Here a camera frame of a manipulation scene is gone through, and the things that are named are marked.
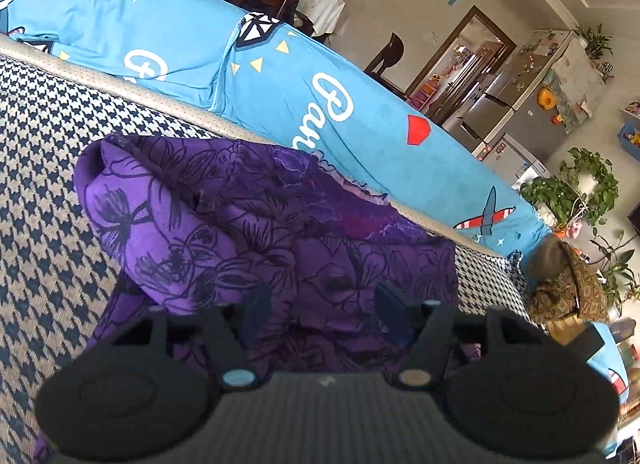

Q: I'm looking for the purple floral garment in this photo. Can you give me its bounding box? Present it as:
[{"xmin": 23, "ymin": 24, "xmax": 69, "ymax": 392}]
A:
[{"xmin": 74, "ymin": 135, "xmax": 459, "ymax": 377}]

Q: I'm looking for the brown patterned garment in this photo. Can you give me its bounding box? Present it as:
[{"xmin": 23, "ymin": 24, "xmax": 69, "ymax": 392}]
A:
[{"xmin": 525, "ymin": 234, "xmax": 608, "ymax": 324}]

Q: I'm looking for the houndstooth seat cushion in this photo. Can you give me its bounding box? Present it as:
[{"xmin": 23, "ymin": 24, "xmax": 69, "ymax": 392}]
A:
[{"xmin": 0, "ymin": 33, "xmax": 539, "ymax": 464}]

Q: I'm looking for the green potted vine plant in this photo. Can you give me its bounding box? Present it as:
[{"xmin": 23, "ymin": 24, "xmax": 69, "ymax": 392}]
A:
[{"xmin": 518, "ymin": 148, "xmax": 620, "ymax": 238}]

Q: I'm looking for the silver refrigerator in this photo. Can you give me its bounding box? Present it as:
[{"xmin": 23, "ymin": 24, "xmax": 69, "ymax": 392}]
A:
[{"xmin": 442, "ymin": 30, "xmax": 575, "ymax": 162}]

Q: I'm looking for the blue printed sofa cover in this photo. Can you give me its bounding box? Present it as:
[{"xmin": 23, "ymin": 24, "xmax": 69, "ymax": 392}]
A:
[{"xmin": 0, "ymin": 0, "xmax": 632, "ymax": 458}]

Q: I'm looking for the dark wooden far chair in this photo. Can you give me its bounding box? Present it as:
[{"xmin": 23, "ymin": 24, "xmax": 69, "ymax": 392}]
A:
[{"xmin": 363, "ymin": 33, "xmax": 406, "ymax": 99}]

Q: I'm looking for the white clothed dining table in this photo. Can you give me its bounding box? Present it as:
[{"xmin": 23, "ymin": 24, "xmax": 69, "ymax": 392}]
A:
[{"xmin": 296, "ymin": 0, "xmax": 347, "ymax": 38}]

